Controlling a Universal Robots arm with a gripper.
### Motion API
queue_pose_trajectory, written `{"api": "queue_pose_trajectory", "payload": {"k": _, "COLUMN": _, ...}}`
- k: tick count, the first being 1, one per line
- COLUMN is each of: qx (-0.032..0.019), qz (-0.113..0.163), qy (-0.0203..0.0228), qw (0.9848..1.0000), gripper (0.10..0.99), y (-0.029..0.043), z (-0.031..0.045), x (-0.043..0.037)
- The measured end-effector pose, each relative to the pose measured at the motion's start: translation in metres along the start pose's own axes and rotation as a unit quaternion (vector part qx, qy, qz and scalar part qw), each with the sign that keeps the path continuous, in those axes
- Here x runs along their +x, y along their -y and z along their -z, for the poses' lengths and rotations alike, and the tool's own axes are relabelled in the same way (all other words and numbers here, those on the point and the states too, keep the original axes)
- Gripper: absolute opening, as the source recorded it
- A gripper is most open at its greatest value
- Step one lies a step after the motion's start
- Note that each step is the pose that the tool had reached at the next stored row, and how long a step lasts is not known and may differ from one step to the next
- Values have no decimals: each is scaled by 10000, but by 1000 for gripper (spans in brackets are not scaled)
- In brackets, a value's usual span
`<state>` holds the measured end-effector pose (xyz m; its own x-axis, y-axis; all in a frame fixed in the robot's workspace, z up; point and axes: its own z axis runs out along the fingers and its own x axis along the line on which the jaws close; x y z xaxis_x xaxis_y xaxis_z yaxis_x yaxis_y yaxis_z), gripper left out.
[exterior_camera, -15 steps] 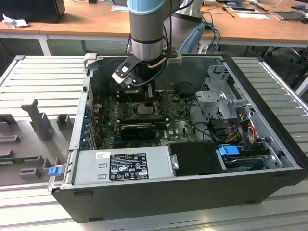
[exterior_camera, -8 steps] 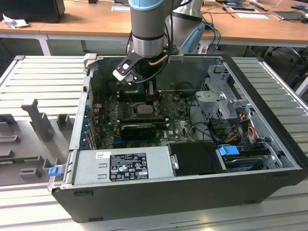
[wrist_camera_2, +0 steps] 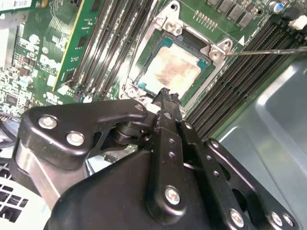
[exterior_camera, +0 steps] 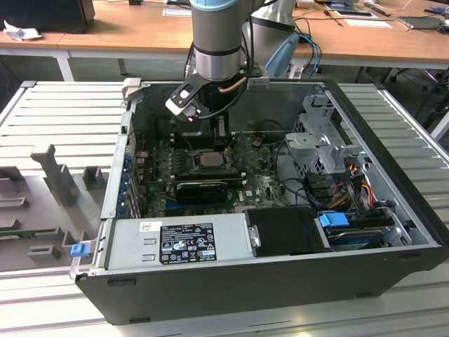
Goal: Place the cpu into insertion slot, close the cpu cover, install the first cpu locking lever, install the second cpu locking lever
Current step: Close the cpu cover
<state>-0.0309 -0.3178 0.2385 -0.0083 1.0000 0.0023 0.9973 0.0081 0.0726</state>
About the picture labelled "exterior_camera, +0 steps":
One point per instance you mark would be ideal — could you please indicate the black computer box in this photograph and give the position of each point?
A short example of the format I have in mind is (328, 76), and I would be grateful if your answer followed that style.
(45, 14)

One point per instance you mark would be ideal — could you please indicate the hard disk in blue carrier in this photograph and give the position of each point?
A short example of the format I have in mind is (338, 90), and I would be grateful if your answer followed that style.
(333, 223)

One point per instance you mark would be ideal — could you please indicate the grey parts rack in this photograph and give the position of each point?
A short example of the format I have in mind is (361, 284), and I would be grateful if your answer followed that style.
(42, 196)

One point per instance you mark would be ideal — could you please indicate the metal drive cage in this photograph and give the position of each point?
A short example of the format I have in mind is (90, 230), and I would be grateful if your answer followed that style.
(307, 144)

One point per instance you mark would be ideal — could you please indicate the green motherboard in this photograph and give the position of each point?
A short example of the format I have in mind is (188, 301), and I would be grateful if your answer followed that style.
(261, 191)

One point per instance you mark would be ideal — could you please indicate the pale blue teach pendant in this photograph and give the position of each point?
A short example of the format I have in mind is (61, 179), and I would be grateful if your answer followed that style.
(282, 52)

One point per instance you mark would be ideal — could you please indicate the grey power supply unit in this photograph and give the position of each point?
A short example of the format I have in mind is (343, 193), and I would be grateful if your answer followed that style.
(133, 242)

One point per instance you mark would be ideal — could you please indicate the blue slot clip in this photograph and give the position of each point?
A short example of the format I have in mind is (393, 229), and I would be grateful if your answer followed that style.
(128, 160)
(121, 209)
(125, 178)
(123, 191)

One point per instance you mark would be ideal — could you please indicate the black plastic shroud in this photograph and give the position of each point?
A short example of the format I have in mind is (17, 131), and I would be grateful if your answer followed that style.
(284, 231)

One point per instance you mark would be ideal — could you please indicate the black graphics card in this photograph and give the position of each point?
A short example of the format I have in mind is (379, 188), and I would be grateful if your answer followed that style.
(200, 192)

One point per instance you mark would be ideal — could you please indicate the round coin battery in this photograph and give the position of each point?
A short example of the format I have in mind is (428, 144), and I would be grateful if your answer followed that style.
(257, 142)

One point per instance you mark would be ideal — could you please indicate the crumpled white paper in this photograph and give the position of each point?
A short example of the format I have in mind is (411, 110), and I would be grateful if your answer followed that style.
(21, 34)

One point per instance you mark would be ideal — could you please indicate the grey laptop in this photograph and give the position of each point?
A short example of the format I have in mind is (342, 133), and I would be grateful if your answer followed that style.
(421, 22)

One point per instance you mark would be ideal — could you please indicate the black metal PC case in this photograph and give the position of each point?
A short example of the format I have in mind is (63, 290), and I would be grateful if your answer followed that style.
(210, 295)

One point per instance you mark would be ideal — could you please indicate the silver-topped CPU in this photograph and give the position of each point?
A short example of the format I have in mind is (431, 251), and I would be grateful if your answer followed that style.
(209, 159)

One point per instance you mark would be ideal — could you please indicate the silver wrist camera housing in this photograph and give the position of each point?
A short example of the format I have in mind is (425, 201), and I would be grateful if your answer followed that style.
(257, 82)

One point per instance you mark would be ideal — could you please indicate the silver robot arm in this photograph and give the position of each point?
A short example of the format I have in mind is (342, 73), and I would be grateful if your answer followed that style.
(215, 31)

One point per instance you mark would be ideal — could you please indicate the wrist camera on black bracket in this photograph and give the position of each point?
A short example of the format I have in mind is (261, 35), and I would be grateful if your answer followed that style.
(182, 100)

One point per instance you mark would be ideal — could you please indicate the black rating label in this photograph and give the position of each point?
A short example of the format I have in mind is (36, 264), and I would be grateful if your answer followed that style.
(188, 243)

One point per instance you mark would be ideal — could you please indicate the CPU socket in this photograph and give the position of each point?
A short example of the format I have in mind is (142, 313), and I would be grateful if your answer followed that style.
(193, 162)

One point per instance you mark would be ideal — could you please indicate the wooden desk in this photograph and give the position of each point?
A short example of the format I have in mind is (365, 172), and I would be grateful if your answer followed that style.
(122, 31)
(368, 42)

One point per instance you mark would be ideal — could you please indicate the blue plastic case latch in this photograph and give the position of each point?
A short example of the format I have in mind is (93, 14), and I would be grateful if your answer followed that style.
(80, 250)

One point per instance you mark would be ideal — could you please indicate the white paper sheet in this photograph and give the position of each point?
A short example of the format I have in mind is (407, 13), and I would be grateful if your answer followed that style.
(177, 11)
(370, 23)

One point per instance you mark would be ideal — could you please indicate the green RAM stick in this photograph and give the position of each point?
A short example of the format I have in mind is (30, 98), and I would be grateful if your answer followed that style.
(28, 234)

